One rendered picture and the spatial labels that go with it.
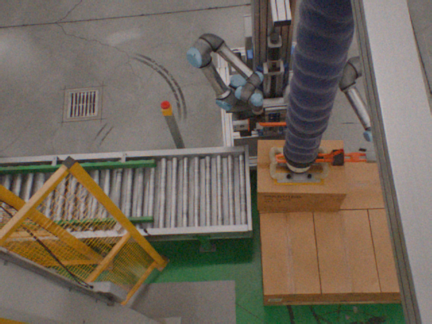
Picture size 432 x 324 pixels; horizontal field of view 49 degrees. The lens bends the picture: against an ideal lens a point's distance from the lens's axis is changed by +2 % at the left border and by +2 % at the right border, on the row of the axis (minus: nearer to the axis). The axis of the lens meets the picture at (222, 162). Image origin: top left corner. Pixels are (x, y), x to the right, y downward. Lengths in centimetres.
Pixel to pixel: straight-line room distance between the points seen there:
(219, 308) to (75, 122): 227
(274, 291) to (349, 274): 54
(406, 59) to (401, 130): 18
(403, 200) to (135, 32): 454
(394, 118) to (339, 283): 252
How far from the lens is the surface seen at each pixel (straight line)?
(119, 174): 386
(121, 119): 474
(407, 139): 106
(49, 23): 570
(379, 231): 365
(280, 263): 349
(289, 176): 321
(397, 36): 120
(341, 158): 319
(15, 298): 162
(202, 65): 299
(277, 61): 321
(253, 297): 400
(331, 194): 326
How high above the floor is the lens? 396
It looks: 66 degrees down
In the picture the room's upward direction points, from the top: 11 degrees counter-clockwise
